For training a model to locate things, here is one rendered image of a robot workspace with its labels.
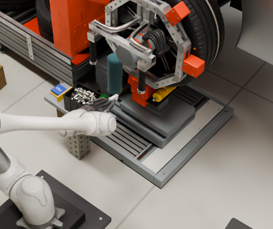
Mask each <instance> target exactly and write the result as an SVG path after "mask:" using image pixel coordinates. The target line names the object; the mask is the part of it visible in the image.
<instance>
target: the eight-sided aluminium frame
mask: <svg viewBox="0 0 273 229"><path fill-rule="evenodd" d="M128 1H129V0H114V1H112V2H111V3H109V4H107V6H105V24H106V25H108V26H111V27H118V7H119V6H121V5H123V4H124V3H126V2H128ZM130 1H132V2H134V3H136V4H139V5H141V6H142V7H144V8H147V9H149V10H151V11H152V12H154V13H156V14H158V15H159V16H160V18H161V20H162V21H163V23H164V25H165V26H166V28H167V30H168V31H169V33H170V35H171V37H172V38H173V40H174V42H175V43H176V45H177V47H178V52H177V60H176V67H175V73H172V74H169V75H166V76H163V77H157V76H156V75H154V74H152V73H151V72H149V71H146V79H145V83H146V84H147V85H149V86H150V87H151V88H154V89H159V88H161V87H164V86H167V85H171V84H174V83H178V82H180V81H181V80H182V79H184V78H185V77H186V76H187V73H185V72H184V71H182V67H183V61H184V60H185V59H186V58H187V57H189V56H190V49H191V42H190V39H189V38H188V36H187V35H186V33H185V31H184V29H183V28H182V26H181V24H180V22H178V23H177V24H176V25H174V26H172V25H171V24H170V23H169V21H168V20H167V18H166V17H165V14H166V13H168V12H169V11H170V10H171V9H172V8H171V7H170V5H169V4H167V3H166V2H163V1H161V0H130ZM105 39H106V41H107V43H108V44H109V45H110V47H111V49H112V51H113V52H114V53H116V47H117V46H118V44H116V43H115V42H113V41H111V40H109V39H107V38H105ZM123 69H124V70H125V72H127V73H128V74H131V75H132V76H133V77H135V78H137V79H139V69H138V68H137V64H134V65H133V66H131V67H128V66H125V65H123Z"/></svg>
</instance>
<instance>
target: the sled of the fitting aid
mask: <svg viewBox="0 0 273 229"><path fill-rule="evenodd" d="M130 94H132V92H131V87H128V88H123V89H122V93H120V94H119V96H118V100H116V101H115V103H114V107H113V108H112V110H111V111H110V113H112V114H114V115H115V116H116V119H117V120H119V121H120V122H122V123H123V124H125V125H126V126H128V127H130V128H131V129H132V130H134V131H135V132H137V133H139V134H140V135H142V136H143V137H145V138H146V139H148V140H149V141H151V142H152V143H154V144H155V145H157V146H158V147H160V148H162V149H163V148H164V147H165V146H166V145H167V144H168V143H169V142H170V141H171V140H172V139H173V138H174V137H175V136H176V135H178V134H179V133H180V132H181V131H182V130H183V129H184V128H185V127H186V126H187V125H188V124H189V123H190V122H191V121H192V120H194V119H195V114H196V110H195V111H194V113H193V114H192V115H191V116H190V117H189V118H187V119H186V120H185V121H184V122H183V123H182V124H181V125H180V126H179V127H178V128H177V129H176V130H175V131H174V132H173V133H172V134H171V135H170V136H168V137H165V136H164V135H162V134H160V133H159V132H158V131H156V130H154V129H153V128H151V127H149V126H148V125H146V124H145V123H143V122H142V121H140V120H139V119H137V118H135V117H134V116H132V115H131V114H129V113H128V112H126V111H124V110H123V109H121V108H120V107H119V104H120V102H121V101H123V100H124V99H125V98H126V97H128V96H129V95H130Z"/></svg>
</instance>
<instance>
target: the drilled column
mask: <svg viewBox="0 0 273 229"><path fill-rule="evenodd" d="M67 139H68V148H69V153H70V154H71V155H73V156H74V157H75V158H77V159H78V160H79V161H80V160H81V159H83V158H84V157H85V156H86V155H87V154H88V153H90V136H89V135H84V134H79V135H73V136H70V137H67ZM87 151H88V152H87Z"/></svg>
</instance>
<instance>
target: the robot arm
mask: <svg viewBox="0 0 273 229"><path fill-rule="evenodd" d="M118 96H119V95H118V94H115V95H114V96H112V97H106V98H105V97H101V98H98V99H95V100H89V103H88V105H85V106H83V107H81V108H79V109H77V110H73V111H71V112H69V113H67V114H65V115H64V116H62V117H40V116H18V115H10V114H4V113H0V134H3V133H7V132H12V131H22V130H57V131H58V133H59V134H60V135H61V136H62V137H70V136H73V135H79V134H84V135H89V136H107V135H110V134H112V133H113V132H114V131H115V129H116V120H115V118H114V116H112V115H111V114H109V112H110V111H111V110H112V108H113V107H114V103H115V101H116V100H118ZM106 108H107V109H106ZM104 109H106V110H105V111H104ZM0 191H1V192H2V193H3V194H5V195H6V196H7V197H8V198H10V199H11V200H12V201H13V202H14V204H15V205H16V206H17V208H18V209H19V210H20V212H22V214H23V216H22V218H21V219H20V220H18V221H17V222H16V225H17V227H20V228H24V229H53V228H54V227H55V228H59V229H62V228H63V226H64V224H63V223H62V222H60V221H59V219H60V218H61V217H62V216H63V215H64V214H65V210H64V209H60V208H57V207H55V204H54V199H53V195H52V192H51V189H50V187H49V185H48V184H47V182H46V181H45V180H43V179H42V178H40V177H38V176H33V175H32V174H31V173H30V172H29V171H28V170H27V169H26V168H25V166H24V165H23V164H22V163H21V162H20V161H19V160H18V159H17V158H16V157H15V156H14V155H12V154H6V153H5V152H4V151H3V149H2V148H1V147H0Z"/></svg>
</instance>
